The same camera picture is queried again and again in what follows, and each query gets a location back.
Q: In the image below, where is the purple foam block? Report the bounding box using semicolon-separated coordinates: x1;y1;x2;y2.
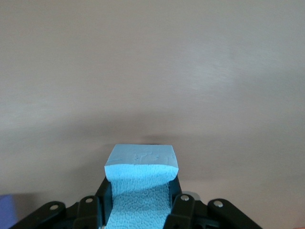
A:
0;194;18;224

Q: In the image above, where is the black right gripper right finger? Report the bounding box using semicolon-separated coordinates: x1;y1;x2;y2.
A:
164;177;260;229

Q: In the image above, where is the brown table cover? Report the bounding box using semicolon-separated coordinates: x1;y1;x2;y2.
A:
0;0;305;229

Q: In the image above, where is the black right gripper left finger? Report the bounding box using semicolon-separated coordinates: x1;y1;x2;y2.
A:
9;177;112;229

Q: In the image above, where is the blue foam block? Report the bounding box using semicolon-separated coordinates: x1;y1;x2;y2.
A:
104;144;180;229

